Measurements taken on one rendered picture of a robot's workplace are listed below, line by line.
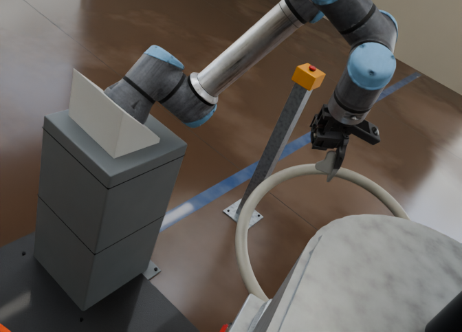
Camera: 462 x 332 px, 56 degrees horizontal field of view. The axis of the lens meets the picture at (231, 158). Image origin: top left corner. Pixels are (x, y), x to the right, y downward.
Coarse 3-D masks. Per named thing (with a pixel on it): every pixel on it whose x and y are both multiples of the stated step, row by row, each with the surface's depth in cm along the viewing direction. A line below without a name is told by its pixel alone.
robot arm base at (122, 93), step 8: (120, 80) 163; (128, 80) 160; (112, 88) 162; (120, 88) 159; (128, 88) 159; (136, 88) 159; (112, 96) 157; (120, 96) 157; (128, 96) 158; (136, 96) 159; (144, 96) 160; (120, 104) 157; (128, 104) 157; (136, 104) 160; (144, 104) 162; (152, 104) 166; (128, 112) 158; (136, 112) 159; (144, 112) 163; (144, 120) 165
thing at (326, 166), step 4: (328, 152) 108; (332, 152) 108; (328, 156) 108; (332, 156) 108; (324, 160) 109; (328, 160) 109; (332, 160) 109; (316, 164) 109; (320, 164) 109; (324, 164) 109; (328, 164) 109; (332, 164) 109; (316, 168) 109; (320, 168) 110; (324, 168) 110; (328, 168) 110; (332, 168) 109; (324, 172) 110; (328, 172) 110; (332, 172) 109; (336, 172) 109; (328, 176) 112; (332, 176) 110; (328, 180) 112
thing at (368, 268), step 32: (352, 224) 35; (384, 224) 36; (416, 224) 38; (320, 256) 31; (352, 256) 32; (384, 256) 33; (416, 256) 34; (448, 256) 36; (288, 288) 29; (320, 288) 29; (352, 288) 30; (384, 288) 30; (416, 288) 32; (448, 288) 33; (288, 320) 26; (320, 320) 27; (352, 320) 27; (384, 320) 28; (416, 320) 29
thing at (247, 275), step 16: (272, 176) 117; (288, 176) 119; (336, 176) 122; (352, 176) 121; (256, 192) 114; (384, 192) 119; (400, 208) 117; (240, 224) 109; (240, 240) 106; (240, 256) 104; (240, 272) 103; (256, 288) 100
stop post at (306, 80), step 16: (304, 64) 226; (304, 80) 221; (320, 80) 225; (304, 96) 226; (288, 112) 235; (288, 128) 238; (272, 144) 248; (272, 160) 251; (256, 176) 262; (240, 208) 279
